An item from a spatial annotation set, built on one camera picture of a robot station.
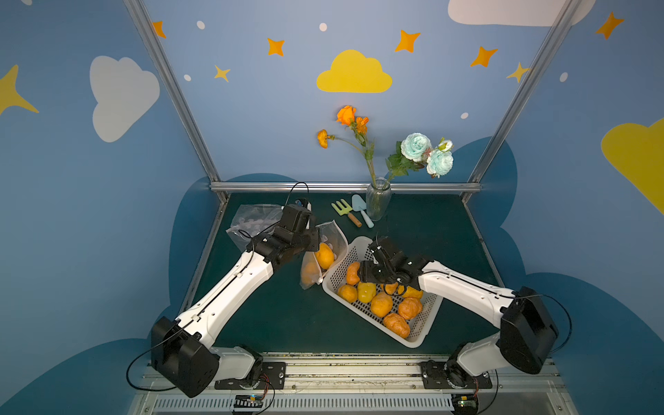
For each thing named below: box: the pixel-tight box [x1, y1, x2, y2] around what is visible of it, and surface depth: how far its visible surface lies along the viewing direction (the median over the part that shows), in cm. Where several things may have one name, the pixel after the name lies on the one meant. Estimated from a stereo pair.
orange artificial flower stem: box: [317, 105, 377, 188], surface depth 92 cm
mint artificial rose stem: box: [384, 133, 454, 184], surface depth 68 cm
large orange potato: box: [316, 242, 335, 270], surface depth 91 cm
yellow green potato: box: [357, 281, 377, 304], surface depth 88 cm
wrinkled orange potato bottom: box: [383, 312, 411, 339], surface depth 81 cm
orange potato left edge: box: [337, 284, 358, 304], surface depth 85 cm
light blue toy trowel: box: [351, 193, 375, 229], surface depth 121 cm
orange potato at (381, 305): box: [370, 293, 394, 319], surface depth 85 cm
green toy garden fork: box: [331, 198, 363, 229], surface depth 121 cm
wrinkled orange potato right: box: [397, 296, 423, 320], surface depth 84 cm
